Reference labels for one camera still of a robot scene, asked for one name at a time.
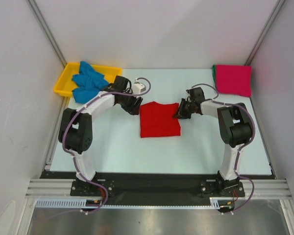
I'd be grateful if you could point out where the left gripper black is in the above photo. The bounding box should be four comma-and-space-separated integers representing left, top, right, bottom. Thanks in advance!
118, 90, 143, 116

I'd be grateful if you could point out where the red t shirt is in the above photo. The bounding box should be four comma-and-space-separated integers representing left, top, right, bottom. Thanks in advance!
140, 101, 181, 138

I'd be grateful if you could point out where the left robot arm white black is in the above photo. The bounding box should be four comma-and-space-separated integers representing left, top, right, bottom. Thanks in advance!
58, 76, 151, 198

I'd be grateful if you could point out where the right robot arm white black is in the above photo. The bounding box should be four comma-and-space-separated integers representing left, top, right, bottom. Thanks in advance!
173, 84, 255, 196

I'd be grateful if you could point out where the blue t shirt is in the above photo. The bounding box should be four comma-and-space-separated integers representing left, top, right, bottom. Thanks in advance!
72, 61, 109, 104

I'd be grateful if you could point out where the folded magenta t shirt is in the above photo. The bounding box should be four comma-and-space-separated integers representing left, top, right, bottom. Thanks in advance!
212, 65, 252, 97

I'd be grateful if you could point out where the yellow plastic tray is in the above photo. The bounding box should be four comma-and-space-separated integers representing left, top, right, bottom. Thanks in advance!
53, 62, 122, 97

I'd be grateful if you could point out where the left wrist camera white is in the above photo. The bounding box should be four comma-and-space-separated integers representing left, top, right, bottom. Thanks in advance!
131, 79, 147, 94

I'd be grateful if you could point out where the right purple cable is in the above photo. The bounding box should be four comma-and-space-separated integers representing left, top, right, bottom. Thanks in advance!
191, 83, 257, 216

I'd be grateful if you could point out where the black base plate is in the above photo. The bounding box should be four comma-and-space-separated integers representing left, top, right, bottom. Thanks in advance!
40, 170, 245, 206

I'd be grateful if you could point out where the grey slotted cable duct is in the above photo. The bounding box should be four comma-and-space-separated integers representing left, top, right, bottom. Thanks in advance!
36, 197, 230, 210

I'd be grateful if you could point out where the aluminium frame rail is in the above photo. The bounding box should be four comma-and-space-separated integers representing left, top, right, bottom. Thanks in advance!
28, 171, 291, 199

